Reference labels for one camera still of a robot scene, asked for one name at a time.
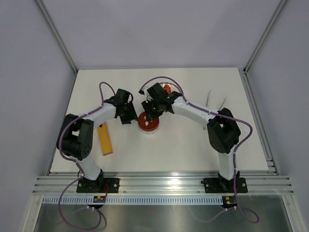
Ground red lunch box lid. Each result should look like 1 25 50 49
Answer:
137 111 160 131

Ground metal food tongs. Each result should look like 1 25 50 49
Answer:
206 90 227 110

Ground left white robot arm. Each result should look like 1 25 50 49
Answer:
56 88 138 193

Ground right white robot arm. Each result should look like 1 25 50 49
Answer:
139 83 241 193

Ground orange carrot piece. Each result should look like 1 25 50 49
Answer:
163 85 171 94

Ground white patterned plate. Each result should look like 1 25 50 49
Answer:
161 82 181 93

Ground yellow wooden block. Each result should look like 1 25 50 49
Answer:
97 123 113 156

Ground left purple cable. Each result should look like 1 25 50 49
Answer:
57 81 134 230

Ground purple cable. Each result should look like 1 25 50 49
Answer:
57 81 134 230
138 76 260 222

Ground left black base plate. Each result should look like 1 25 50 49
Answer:
76 177 120 193

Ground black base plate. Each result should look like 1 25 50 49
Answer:
201 177 248 194
76 177 120 193

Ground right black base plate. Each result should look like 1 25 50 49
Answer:
201 177 248 194

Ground perforated cable tray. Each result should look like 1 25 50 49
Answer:
42 195 223 205

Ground left aluminium frame post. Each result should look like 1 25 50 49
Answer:
33 0 78 76

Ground aluminium frame post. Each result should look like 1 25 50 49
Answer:
33 0 78 76
243 0 288 75

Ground right side aluminium rail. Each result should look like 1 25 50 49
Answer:
238 68 281 175

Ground aluminium rail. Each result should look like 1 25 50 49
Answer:
238 68 281 175
32 172 294 195

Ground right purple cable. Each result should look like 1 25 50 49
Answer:
138 76 260 222

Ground aluminium front rail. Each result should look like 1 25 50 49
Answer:
32 172 294 195

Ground right aluminium frame post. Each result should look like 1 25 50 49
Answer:
243 0 288 75

